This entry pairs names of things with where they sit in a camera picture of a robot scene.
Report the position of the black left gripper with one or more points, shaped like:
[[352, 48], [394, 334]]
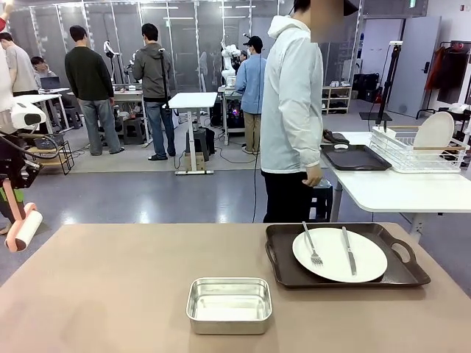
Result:
[[11, 154]]

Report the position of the pink lint roller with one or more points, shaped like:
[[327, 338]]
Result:
[[27, 229]]

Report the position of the silver fork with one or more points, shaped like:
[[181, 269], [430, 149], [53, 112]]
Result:
[[311, 242]]

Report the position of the dark brown serving tray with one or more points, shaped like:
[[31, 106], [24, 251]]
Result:
[[401, 276], [353, 160]]

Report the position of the silver table knife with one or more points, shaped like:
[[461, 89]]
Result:
[[349, 253]]

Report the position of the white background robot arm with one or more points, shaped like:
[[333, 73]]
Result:
[[230, 59], [108, 48]]

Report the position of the person's right forearm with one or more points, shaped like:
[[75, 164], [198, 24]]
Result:
[[309, 147]]

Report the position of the person's right hand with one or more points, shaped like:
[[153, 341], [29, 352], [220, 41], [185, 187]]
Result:
[[313, 176]]

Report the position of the long white desk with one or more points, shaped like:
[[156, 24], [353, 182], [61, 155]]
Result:
[[37, 98]]

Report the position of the dark laptop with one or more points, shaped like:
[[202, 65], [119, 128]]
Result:
[[51, 82]]

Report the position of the man in grey t-shirt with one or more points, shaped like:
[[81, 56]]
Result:
[[22, 70]]

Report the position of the seated person in grey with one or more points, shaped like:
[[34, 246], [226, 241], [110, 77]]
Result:
[[42, 70]]

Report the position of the grey plastic stool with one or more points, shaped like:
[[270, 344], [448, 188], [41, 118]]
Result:
[[134, 130]]

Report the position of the man in dark green sweater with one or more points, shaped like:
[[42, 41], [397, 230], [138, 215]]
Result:
[[88, 73]]

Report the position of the white lab desk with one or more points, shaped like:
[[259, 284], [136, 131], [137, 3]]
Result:
[[127, 96]]

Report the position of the mannequin in red top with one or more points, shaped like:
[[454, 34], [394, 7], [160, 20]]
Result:
[[3, 22]]

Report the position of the man in grey hoodie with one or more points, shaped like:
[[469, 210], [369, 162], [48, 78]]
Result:
[[151, 73]]

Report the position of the cardboard box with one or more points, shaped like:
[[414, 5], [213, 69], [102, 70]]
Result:
[[193, 162]]

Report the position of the black tripod pole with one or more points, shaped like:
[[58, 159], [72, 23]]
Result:
[[163, 81]]

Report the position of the black stool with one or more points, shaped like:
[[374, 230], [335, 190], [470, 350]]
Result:
[[200, 141]]

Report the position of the white standing desk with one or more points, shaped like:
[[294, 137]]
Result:
[[193, 99]]

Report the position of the computer tower with lights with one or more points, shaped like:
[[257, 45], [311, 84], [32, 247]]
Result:
[[235, 112]]

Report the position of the rectangular metal container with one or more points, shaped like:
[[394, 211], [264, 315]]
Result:
[[228, 327]]

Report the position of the man in blue shirt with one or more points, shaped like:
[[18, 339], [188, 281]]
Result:
[[252, 81]]

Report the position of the person in white jacket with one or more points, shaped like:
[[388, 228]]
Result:
[[290, 110]]

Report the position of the dark blue plastic stool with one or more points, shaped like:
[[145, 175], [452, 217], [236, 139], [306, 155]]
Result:
[[322, 206]]

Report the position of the wooden shoe rack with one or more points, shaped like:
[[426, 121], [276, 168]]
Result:
[[336, 97]]

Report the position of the black equipment cases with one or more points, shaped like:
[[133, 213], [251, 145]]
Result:
[[366, 86]]

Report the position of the white side table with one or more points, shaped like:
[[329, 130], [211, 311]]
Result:
[[404, 191]]

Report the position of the grey door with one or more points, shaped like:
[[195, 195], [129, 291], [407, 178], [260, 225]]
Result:
[[416, 66]]

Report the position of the red hanging garment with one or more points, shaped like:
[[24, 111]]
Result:
[[434, 70]]

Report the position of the black cart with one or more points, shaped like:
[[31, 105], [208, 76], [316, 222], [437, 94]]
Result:
[[454, 114]]

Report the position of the dark hanging garment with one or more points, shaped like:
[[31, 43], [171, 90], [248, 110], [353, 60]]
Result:
[[454, 77]]

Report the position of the black clothes rack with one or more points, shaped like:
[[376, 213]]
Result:
[[447, 43]]

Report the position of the black frame wooden shelf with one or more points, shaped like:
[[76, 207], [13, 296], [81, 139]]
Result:
[[51, 154]]

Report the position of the black camera stand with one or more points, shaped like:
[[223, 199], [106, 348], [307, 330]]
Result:
[[384, 99]]

